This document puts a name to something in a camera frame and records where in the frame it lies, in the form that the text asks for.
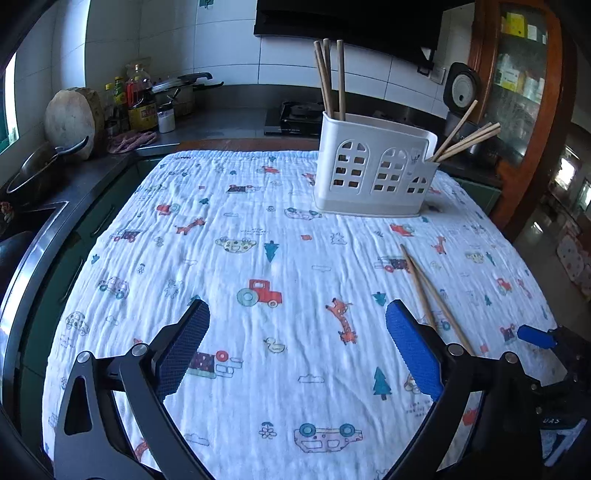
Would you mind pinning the wooden glass cabinet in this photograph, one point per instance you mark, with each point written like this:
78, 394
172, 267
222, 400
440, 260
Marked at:
527, 64

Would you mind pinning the black gas stove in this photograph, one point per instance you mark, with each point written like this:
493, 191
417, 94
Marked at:
292, 118

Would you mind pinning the cooking oil bottle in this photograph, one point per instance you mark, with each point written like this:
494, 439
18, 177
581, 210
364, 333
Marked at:
141, 101

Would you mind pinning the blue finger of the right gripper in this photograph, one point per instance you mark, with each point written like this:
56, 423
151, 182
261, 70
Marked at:
536, 337

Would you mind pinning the black range hood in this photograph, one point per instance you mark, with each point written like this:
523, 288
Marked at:
380, 25

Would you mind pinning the steel pressure cooker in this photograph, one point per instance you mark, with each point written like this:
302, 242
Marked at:
179, 93

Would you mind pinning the white plastic utensil holder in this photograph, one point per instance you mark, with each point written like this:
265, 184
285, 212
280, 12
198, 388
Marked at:
373, 167

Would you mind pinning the green cap bottle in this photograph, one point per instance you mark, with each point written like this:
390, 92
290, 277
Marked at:
121, 104

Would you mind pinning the white seasoning jar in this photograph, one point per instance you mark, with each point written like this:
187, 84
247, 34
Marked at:
166, 118

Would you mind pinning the steel sink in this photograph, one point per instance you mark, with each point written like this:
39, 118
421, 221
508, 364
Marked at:
23, 289

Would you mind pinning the dark brown wooden chopstick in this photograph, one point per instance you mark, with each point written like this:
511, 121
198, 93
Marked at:
326, 50
323, 72
342, 80

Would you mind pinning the black wok pan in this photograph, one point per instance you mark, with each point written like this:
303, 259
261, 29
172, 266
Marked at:
38, 171

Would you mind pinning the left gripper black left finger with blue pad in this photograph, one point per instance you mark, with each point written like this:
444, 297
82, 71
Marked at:
90, 439

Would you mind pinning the pink rag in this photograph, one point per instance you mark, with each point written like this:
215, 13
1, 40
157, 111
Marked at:
129, 141

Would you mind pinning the light bamboo chopstick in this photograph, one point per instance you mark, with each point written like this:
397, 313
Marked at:
418, 287
443, 306
454, 132
466, 139
471, 144

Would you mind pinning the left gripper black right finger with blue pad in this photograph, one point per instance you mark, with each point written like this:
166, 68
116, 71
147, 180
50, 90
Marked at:
505, 440

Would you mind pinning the black rice cooker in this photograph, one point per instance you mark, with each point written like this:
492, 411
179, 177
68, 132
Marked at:
463, 86

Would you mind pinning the white patterned cloth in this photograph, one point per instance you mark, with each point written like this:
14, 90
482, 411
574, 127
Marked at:
297, 376

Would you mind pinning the round wooden cutting board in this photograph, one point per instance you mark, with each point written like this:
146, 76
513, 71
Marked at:
72, 115

